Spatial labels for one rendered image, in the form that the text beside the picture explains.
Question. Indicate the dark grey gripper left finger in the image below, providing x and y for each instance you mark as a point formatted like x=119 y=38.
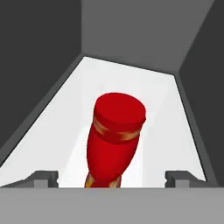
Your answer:
x=46 y=176

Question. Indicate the grey fridge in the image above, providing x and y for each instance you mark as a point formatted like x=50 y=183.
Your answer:
x=137 y=29

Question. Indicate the red ketchup bottle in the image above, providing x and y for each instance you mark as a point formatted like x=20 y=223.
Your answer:
x=114 y=140

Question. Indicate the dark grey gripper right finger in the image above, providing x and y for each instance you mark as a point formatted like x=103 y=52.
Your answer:
x=176 y=176

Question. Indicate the white fridge shelf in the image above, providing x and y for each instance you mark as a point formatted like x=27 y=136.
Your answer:
x=55 y=137

